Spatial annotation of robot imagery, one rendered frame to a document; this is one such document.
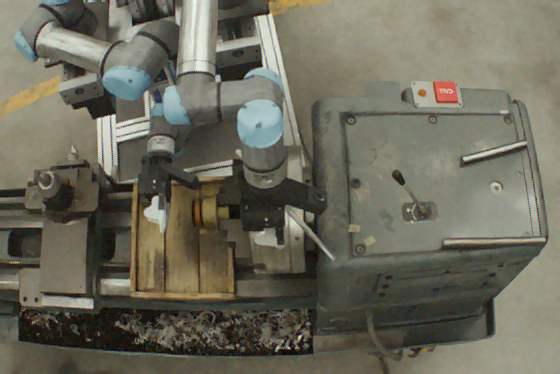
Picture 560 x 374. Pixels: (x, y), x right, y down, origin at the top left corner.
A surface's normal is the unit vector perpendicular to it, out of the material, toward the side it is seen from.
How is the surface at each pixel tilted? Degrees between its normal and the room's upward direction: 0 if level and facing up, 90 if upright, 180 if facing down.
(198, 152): 0
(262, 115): 20
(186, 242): 0
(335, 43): 0
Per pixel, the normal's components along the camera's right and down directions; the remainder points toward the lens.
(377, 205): -0.05, -0.39
